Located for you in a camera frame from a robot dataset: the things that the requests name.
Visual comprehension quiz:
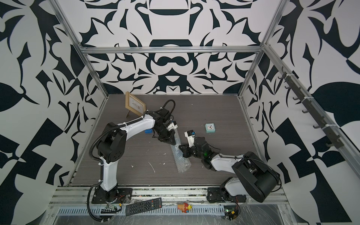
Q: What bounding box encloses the blue tape dispenser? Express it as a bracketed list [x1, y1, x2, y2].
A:
[144, 129, 153, 134]

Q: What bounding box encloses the black electronics box green led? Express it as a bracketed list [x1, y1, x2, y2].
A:
[224, 205, 241, 221]

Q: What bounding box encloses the black remote control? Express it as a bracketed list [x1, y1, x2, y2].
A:
[125, 197, 162, 216]

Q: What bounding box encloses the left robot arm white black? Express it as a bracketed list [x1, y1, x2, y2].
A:
[89, 108, 177, 192]

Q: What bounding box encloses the black corrugated cable hose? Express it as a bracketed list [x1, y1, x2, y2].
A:
[86, 99, 176, 223]

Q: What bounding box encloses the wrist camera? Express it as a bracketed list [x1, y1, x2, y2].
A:
[167, 121, 178, 131]
[184, 130, 196, 148]

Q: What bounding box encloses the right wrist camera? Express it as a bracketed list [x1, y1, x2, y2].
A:
[184, 130, 196, 148]

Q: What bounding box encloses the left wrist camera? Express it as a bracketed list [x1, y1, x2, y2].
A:
[167, 121, 178, 131]

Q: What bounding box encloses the small green circuit board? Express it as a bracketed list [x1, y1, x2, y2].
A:
[100, 204, 122, 214]

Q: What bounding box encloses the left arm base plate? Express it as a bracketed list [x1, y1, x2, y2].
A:
[91, 187, 133, 204]

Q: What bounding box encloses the clear bubble wrap sheet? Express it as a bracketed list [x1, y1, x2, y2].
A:
[171, 129, 191, 173]

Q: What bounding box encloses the small red yellow toy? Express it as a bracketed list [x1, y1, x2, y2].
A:
[177, 202, 193, 213]

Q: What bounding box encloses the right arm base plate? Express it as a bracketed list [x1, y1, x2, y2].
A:
[206, 187, 247, 203]

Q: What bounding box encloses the small teal alarm clock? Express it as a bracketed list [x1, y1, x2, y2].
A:
[205, 123, 216, 133]

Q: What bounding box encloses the black wall hook rail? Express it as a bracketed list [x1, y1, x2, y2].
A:
[279, 72, 345, 149]

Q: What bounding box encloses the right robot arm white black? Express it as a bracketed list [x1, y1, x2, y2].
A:
[179, 137, 281, 203]

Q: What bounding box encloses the wooden picture frame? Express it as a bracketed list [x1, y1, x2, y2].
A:
[125, 92, 147, 118]

